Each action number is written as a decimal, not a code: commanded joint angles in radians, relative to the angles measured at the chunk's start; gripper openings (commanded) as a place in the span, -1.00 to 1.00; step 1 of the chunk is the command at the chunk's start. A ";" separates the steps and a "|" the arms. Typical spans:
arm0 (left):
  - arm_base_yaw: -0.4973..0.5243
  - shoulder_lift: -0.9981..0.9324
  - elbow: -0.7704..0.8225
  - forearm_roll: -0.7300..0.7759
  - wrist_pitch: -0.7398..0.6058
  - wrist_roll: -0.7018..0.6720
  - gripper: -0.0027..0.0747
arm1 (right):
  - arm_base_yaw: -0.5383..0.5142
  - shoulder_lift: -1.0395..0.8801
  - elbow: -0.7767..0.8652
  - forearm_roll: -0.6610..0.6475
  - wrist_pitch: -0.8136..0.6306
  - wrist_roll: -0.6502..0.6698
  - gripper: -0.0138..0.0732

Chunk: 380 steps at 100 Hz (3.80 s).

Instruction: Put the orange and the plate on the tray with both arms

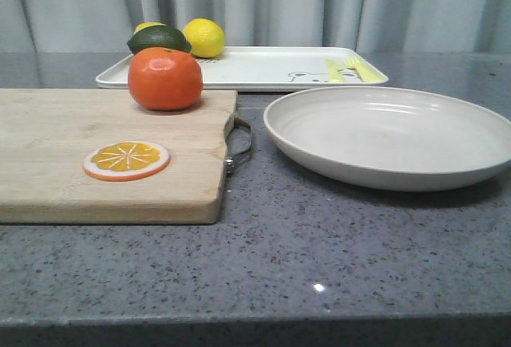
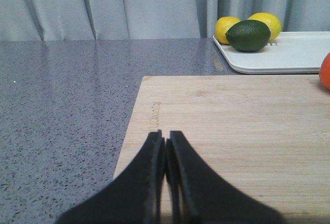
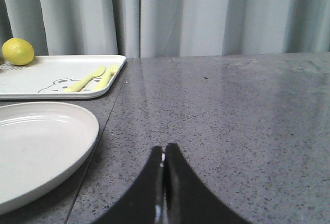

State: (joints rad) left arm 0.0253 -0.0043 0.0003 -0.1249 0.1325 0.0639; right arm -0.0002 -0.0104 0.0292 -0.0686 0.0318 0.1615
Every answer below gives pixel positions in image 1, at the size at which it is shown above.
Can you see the white round plate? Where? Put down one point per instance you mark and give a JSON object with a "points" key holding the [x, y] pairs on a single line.
{"points": [[390, 138]]}

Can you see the orange mandarin fruit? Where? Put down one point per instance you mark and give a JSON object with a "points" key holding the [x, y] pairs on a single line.
{"points": [[164, 79]]}

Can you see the white rectangular tray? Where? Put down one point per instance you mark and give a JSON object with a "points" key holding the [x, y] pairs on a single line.
{"points": [[273, 68]]}

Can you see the yellow lemon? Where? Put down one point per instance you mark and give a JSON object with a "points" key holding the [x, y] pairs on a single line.
{"points": [[206, 37], [145, 25]]}

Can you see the orange slice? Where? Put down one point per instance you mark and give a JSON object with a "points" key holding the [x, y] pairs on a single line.
{"points": [[126, 161]]}

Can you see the yellow plastic fork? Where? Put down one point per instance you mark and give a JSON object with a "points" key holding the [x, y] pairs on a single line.
{"points": [[365, 73]]}

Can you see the green lime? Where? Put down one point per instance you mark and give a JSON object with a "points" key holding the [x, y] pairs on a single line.
{"points": [[159, 36]]}

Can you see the wooden cutting board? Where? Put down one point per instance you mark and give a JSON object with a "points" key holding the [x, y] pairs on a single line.
{"points": [[47, 133]]}

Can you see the grey curtain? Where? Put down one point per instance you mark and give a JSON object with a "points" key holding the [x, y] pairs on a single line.
{"points": [[86, 26]]}

